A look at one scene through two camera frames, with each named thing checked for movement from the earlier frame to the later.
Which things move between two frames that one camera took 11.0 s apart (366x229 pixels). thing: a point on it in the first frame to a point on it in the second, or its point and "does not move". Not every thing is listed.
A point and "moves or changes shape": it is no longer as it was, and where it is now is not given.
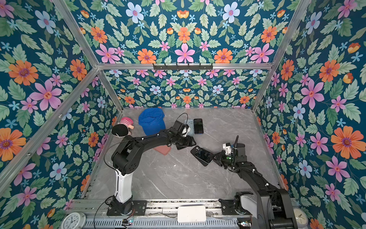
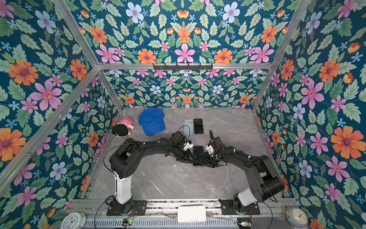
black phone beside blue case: (198, 126) does not move
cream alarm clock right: (301, 218) does not move
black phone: (205, 155) moves or changes shape
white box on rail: (189, 214) does not move
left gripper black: (189, 141) to (187, 158)
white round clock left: (74, 220) does not move
